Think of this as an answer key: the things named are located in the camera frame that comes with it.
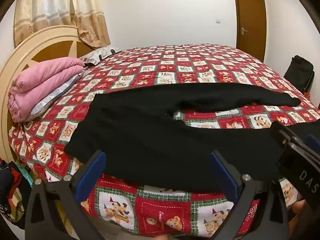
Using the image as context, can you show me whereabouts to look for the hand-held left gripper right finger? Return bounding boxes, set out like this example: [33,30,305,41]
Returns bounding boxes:
[210,151,290,240]

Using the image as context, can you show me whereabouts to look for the pink folded blanket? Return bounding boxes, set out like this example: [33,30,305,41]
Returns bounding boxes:
[7,57,84,123]

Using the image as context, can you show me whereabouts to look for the person's right hand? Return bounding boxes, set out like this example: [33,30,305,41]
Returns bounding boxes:
[291,201,307,222]

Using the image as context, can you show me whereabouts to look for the pile of clothes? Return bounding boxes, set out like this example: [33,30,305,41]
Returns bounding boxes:
[0,159,33,223]

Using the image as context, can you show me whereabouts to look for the grey patterned folded quilt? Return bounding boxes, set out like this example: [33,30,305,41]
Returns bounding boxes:
[27,76,83,122]

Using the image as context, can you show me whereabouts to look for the grey patterned pillow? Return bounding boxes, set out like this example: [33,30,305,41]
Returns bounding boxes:
[80,45,122,67]

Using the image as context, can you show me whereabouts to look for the black bag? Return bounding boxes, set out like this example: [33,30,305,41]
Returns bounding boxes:
[284,55,315,94]

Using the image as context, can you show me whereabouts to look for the beige patterned curtain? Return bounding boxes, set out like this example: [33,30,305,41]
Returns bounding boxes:
[14,0,110,48]

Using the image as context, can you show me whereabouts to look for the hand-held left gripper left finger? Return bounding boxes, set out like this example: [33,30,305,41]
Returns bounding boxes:
[25,151,107,240]

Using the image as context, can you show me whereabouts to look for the red printed patchwork bedspread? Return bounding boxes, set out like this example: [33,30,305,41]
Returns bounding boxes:
[7,44,320,240]

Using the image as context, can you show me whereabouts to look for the cream and brown headboard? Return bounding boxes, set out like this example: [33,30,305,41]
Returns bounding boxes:
[0,25,94,163]

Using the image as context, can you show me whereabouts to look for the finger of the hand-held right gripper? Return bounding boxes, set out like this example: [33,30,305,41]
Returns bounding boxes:
[270,121,304,153]
[304,134,320,163]

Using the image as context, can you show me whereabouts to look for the brown wooden door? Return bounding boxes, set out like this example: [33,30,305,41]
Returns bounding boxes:
[232,0,267,62]

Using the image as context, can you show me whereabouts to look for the black pants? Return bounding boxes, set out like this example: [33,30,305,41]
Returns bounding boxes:
[64,82,320,193]

